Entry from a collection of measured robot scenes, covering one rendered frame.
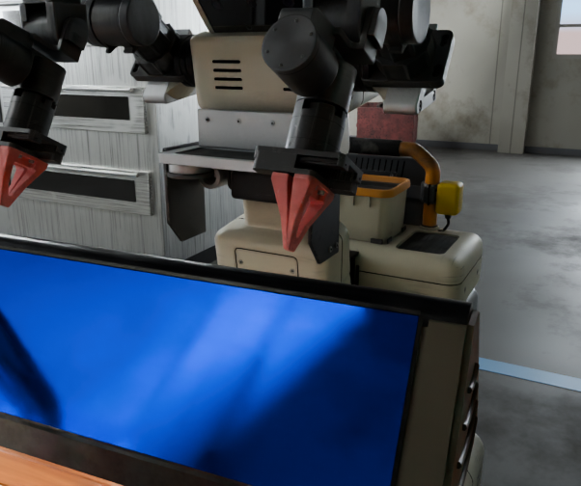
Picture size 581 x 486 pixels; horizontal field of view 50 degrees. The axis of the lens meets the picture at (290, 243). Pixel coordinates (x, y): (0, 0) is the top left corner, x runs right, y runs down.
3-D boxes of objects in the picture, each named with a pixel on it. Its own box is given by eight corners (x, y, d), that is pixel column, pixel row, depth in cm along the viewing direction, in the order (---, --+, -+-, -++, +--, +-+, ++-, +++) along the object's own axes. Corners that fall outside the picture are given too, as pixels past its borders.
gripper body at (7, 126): (28, 142, 78) (43, 88, 79) (-26, 137, 83) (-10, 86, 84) (65, 159, 84) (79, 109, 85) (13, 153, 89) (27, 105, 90)
